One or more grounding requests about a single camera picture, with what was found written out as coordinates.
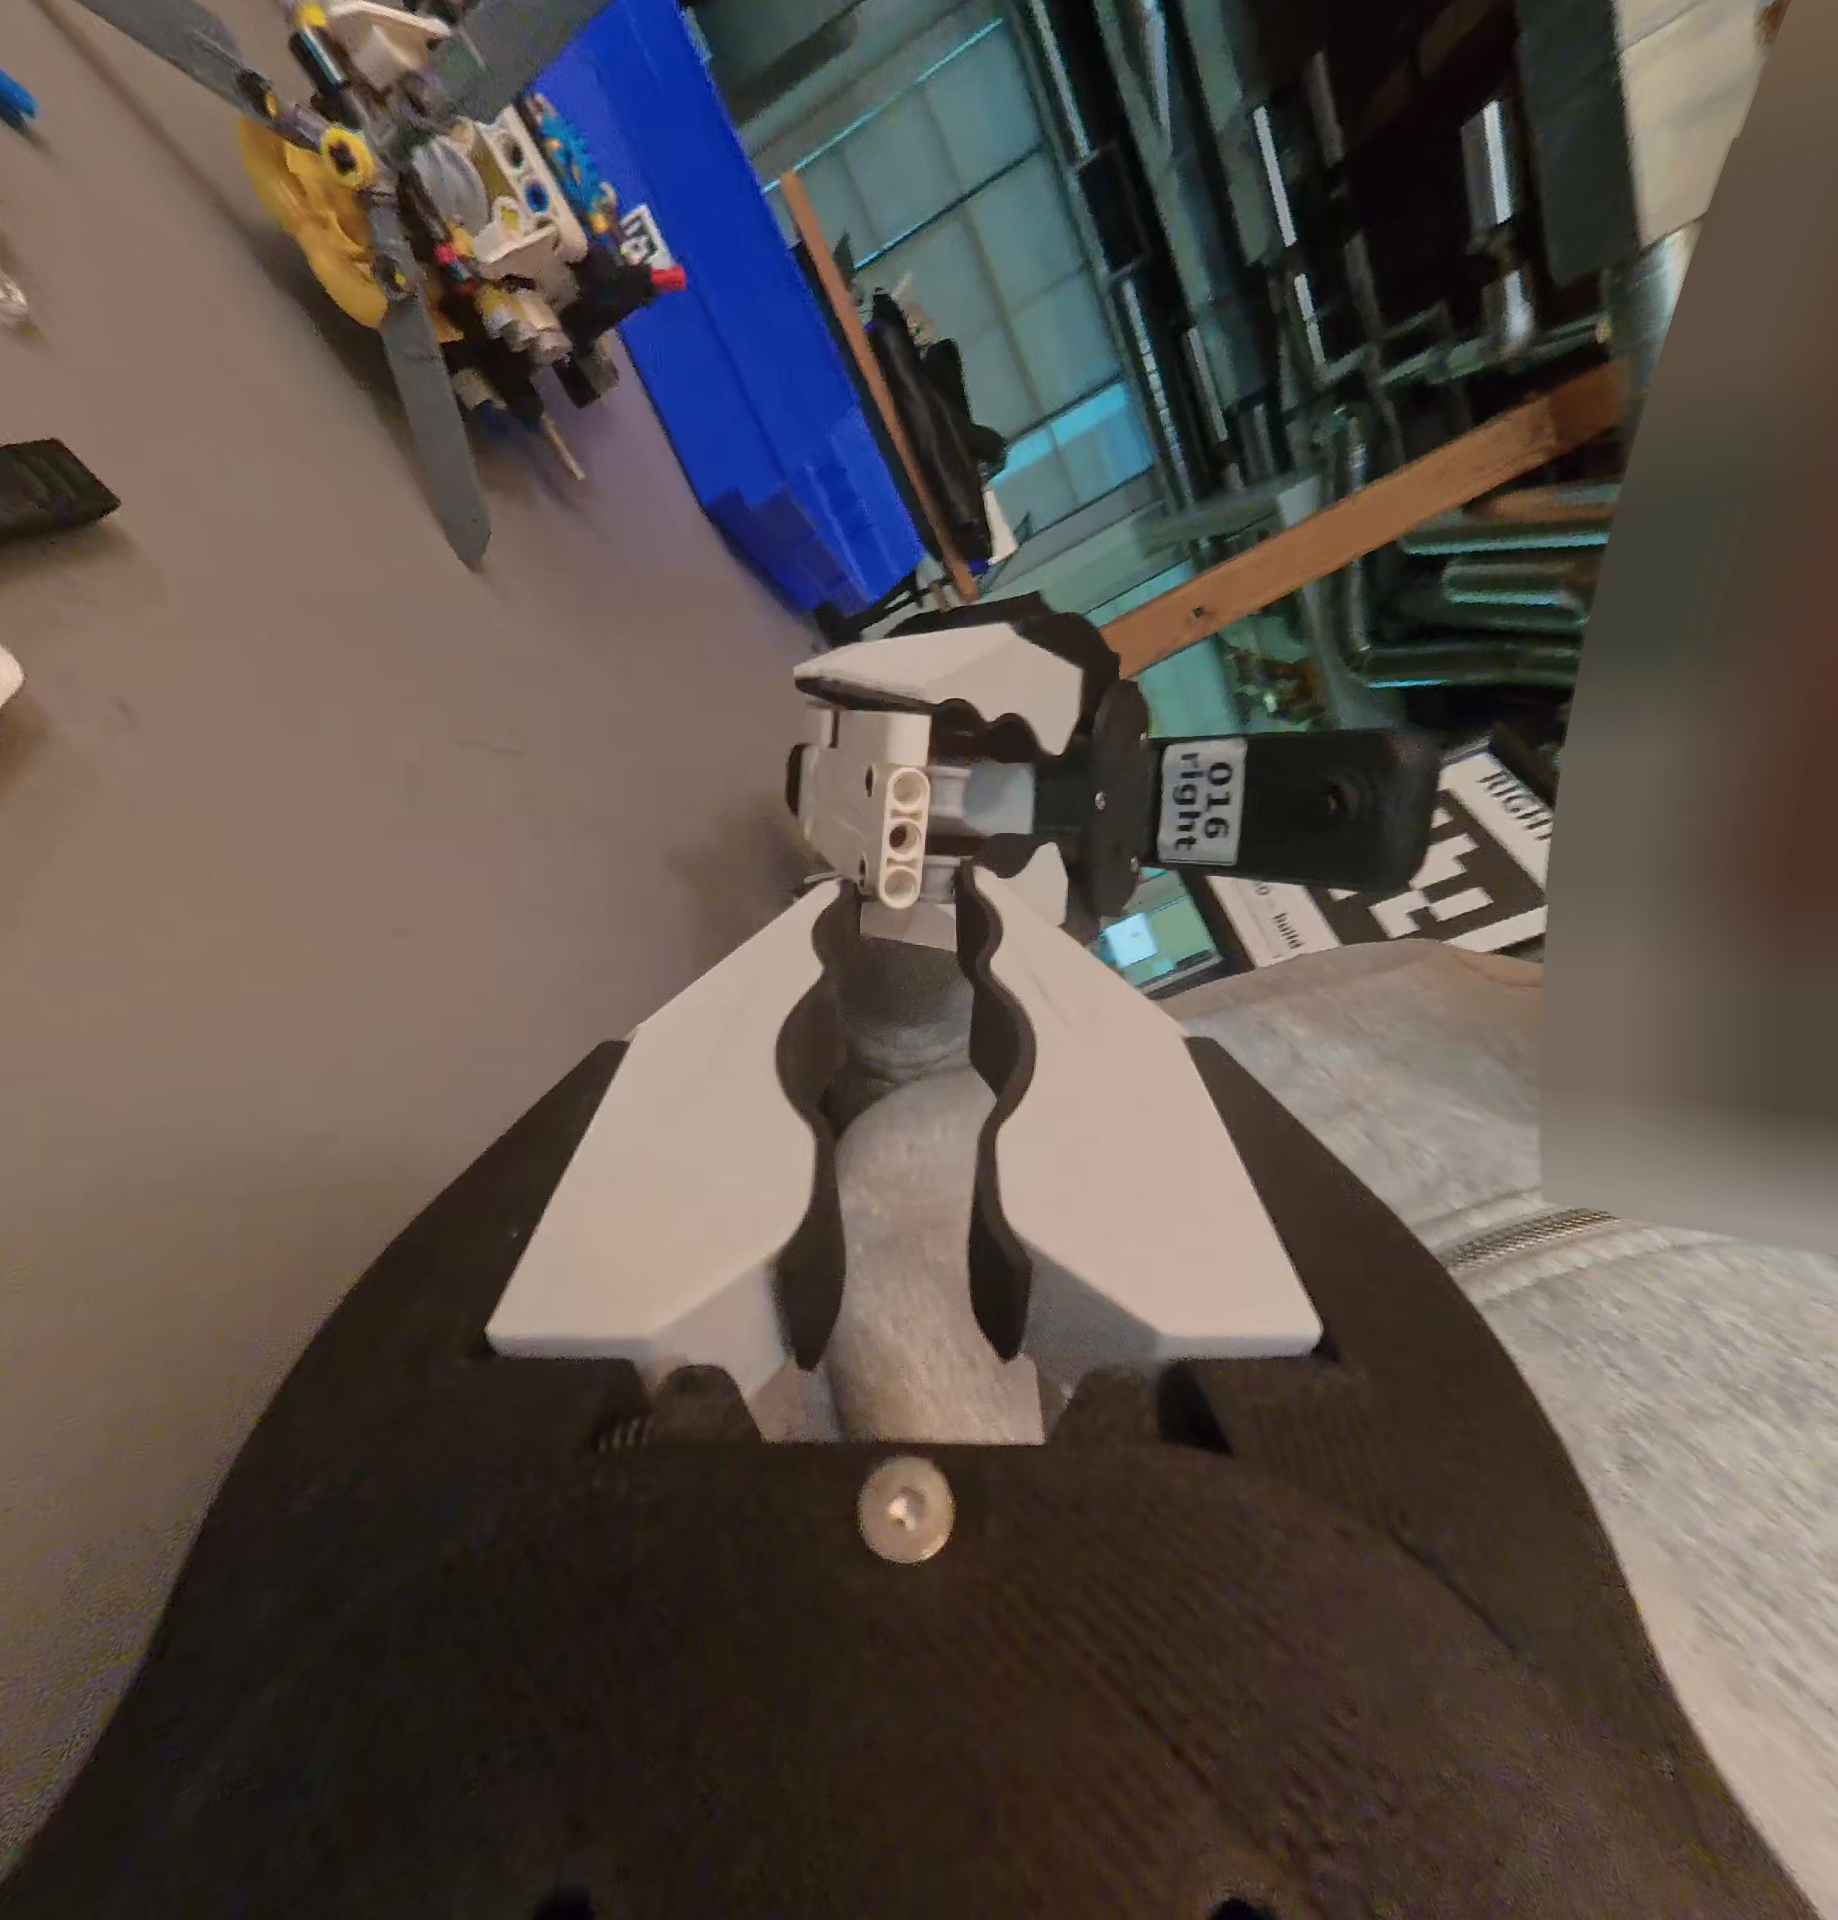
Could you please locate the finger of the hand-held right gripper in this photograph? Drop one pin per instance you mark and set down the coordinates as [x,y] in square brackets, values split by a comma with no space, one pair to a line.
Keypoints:
[950,667]
[1041,876]

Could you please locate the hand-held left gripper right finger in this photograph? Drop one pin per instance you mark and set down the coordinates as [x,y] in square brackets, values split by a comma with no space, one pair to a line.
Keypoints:
[1159,1200]

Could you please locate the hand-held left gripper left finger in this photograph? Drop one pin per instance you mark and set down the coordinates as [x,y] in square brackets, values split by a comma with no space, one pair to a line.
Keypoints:
[635,1200]

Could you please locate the small grey lego connector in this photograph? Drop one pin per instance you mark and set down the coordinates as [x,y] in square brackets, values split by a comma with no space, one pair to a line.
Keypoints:
[904,924]

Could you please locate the white lego wing assembly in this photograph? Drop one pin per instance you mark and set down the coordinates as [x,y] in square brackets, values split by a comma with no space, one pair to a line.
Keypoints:
[860,795]

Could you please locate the zebra-striped lego aeroplane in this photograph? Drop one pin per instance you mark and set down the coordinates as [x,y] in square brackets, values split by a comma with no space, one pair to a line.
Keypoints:
[454,226]

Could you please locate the person's right forearm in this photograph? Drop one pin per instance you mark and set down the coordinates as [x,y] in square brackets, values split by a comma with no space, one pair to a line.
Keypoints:
[919,1200]

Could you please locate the black lego strip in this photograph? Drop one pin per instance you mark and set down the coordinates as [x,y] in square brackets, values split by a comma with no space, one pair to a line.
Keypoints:
[25,496]

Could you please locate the black bag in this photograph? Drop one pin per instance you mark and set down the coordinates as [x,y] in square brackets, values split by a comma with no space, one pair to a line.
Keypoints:
[934,421]

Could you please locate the wooden-edged desk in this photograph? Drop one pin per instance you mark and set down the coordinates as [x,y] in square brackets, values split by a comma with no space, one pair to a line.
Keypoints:
[875,376]

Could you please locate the blue plastic bin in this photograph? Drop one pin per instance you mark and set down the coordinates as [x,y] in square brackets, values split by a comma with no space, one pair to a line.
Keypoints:
[755,376]

